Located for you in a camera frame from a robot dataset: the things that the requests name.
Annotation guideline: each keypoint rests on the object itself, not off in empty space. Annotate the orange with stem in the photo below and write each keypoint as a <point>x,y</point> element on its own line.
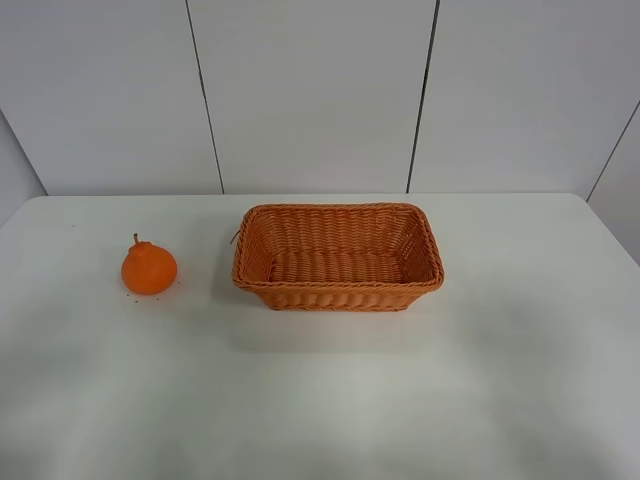
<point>148,269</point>

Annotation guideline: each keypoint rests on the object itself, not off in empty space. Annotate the orange wicker basket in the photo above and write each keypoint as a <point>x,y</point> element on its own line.
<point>377,257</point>

